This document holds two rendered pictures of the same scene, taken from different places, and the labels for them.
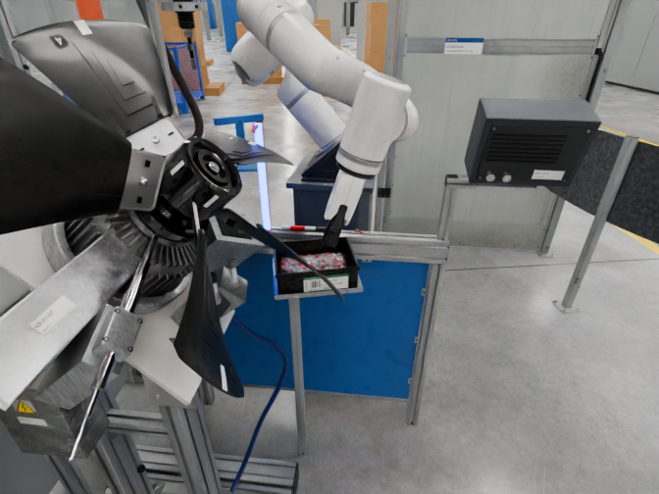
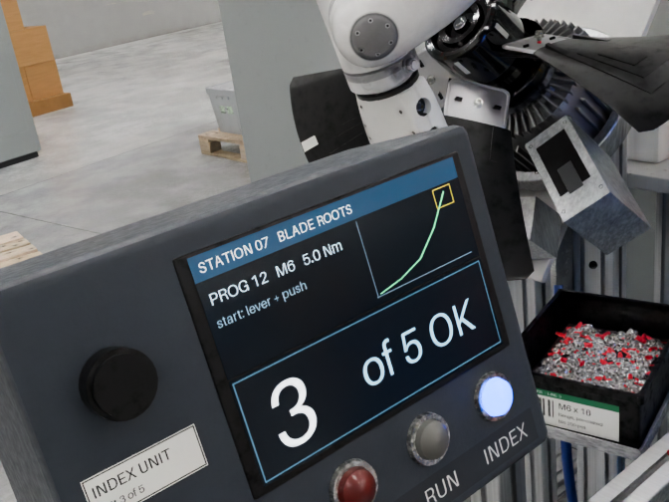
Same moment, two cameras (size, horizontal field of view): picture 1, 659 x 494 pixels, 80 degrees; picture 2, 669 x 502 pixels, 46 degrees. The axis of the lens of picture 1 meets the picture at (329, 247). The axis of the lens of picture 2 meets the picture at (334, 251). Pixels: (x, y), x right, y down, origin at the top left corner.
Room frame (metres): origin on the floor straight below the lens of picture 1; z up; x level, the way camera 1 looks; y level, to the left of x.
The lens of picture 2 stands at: (1.31, -0.72, 1.36)
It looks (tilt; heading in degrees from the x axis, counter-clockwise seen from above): 22 degrees down; 138
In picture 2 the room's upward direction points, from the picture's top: 8 degrees counter-clockwise
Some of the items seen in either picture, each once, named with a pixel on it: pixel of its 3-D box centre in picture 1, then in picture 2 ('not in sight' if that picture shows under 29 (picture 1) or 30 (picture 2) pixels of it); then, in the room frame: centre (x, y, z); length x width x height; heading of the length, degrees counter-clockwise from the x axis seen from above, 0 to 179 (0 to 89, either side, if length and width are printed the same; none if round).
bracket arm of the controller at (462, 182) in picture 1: (489, 182); not in sight; (1.02, -0.44, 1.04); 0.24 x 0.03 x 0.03; 84
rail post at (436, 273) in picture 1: (423, 351); not in sight; (1.03, -0.34, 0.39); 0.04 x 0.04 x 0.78; 84
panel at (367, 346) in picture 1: (304, 329); not in sight; (1.08, 0.09, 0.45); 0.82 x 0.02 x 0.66; 84
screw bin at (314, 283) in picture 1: (314, 265); (595, 361); (0.91, 0.04, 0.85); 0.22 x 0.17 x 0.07; 100
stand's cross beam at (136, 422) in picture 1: (143, 423); not in sight; (0.62, 0.46, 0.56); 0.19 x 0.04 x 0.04; 84
